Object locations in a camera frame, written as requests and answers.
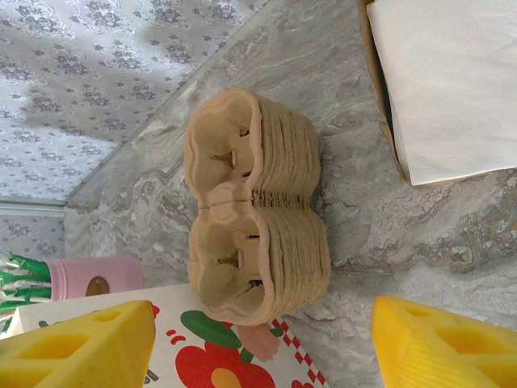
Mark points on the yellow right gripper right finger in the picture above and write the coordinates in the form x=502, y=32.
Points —
x=444, y=351

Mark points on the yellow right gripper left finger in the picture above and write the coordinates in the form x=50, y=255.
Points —
x=81, y=347

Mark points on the white flower print paper bag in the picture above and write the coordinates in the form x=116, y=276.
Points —
x=194, y=363

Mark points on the pink metal canister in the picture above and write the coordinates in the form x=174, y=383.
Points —
x=121, y=275

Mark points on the brown pulp cup carrier stack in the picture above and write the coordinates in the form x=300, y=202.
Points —
x=282, y=161

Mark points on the white napkin stack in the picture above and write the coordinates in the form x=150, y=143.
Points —
x=444, y=81

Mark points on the stack of white napkins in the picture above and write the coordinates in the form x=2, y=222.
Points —
x=377, y=81

